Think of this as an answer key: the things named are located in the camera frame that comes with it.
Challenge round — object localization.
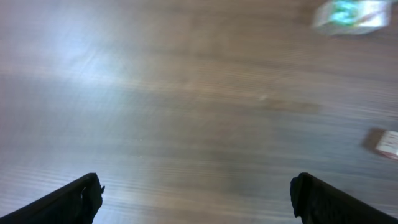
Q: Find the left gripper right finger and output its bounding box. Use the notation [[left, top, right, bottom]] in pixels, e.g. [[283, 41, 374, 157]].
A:
[[290, 172, 397, 224]]

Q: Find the green letter J block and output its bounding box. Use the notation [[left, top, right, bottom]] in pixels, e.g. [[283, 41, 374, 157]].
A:
[[312, 0, 395, 35]]

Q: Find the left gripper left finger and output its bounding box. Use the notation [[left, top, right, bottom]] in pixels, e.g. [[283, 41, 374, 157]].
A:
[[1, 172, 105, 224]]

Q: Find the ice cream picture block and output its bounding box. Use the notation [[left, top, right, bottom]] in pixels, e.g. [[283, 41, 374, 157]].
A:
[[362, 128, 397, 160]]

